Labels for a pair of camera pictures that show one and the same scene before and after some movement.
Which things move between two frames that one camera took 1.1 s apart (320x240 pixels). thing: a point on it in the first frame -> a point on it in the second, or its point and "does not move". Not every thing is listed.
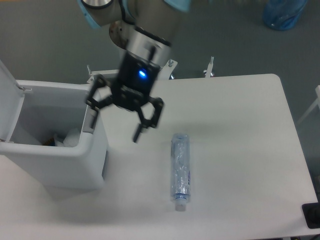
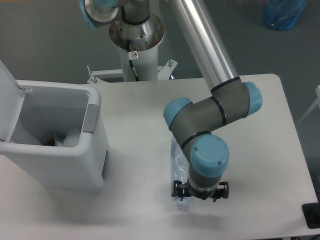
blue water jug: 282,14 does not move
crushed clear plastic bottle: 180,190 does not move
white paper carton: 70,140 does not move
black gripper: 136,79 -> 182,190
